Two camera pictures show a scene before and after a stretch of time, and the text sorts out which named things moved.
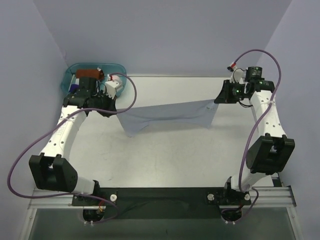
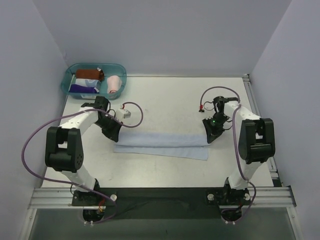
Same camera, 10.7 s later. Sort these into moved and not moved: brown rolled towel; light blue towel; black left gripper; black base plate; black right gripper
Moved: black left gripper; black right gripper; light blue towel
Not moved: brown rolled towel; black base plate
